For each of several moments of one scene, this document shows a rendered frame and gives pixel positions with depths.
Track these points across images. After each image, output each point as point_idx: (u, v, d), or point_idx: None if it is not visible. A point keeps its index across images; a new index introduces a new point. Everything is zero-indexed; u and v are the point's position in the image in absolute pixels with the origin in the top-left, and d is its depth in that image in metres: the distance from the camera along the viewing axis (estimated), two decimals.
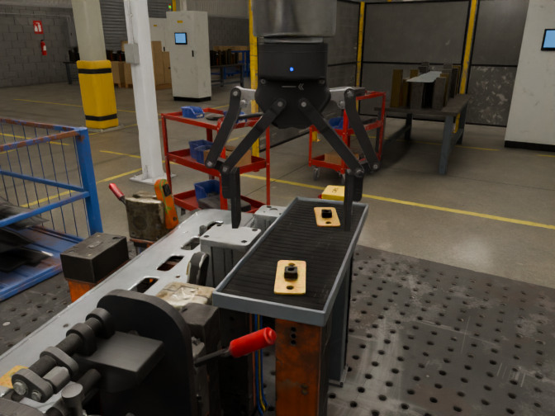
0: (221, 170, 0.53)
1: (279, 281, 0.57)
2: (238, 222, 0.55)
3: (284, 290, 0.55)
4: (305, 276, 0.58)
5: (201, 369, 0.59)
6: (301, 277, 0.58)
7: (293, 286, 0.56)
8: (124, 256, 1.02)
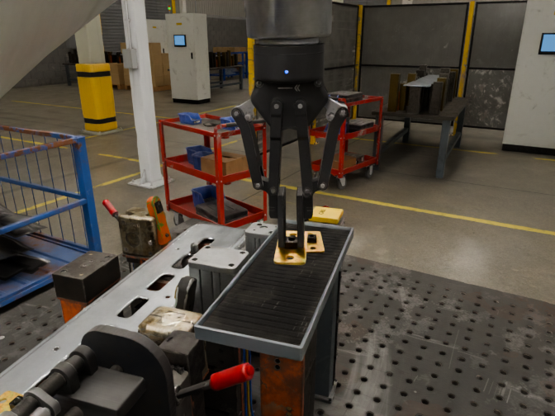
0: (271, 193, 0.53)
1: (279, 252, 0.56)
2: (284, 241, 0.56)
3: (284, 261, 0.53)
4: (306, 246, 0.57)
5: (185, 397, 0.60)
6: (301, 248, 0.56)
7: (293, 257, 0.54)
8: (116, 274, 1.04)
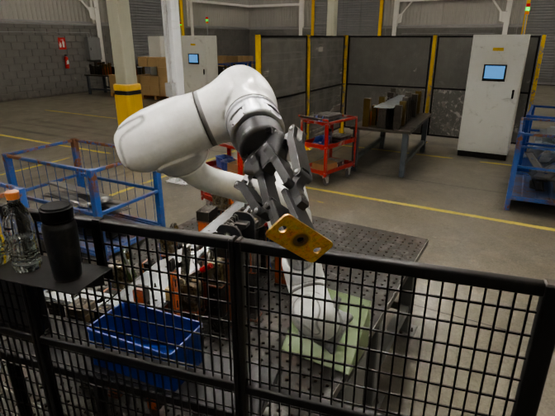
0: (302, 192, 0.58)
1: (317, 237, 0.53)
2: None
3: (324, 248, 0.54)
4: (286, 248, 0.53)
5: (255, 235, 2.23)
6: (295, 247, 0.53)
7: (312, 250, 0.54)
8: (216, 213, 2.66)
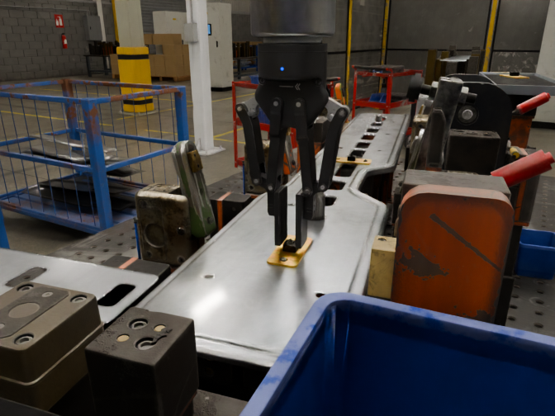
0: (268, 190, 0.54)
1: (276, 252, 0.56)
2: (281, 239, 0.56)
3: (276, 262, 0.54)
4: (305, 252, 0.57)
5: None
6: (300, 252, 0.56)
7: (287, 259, 0.54)
8: None
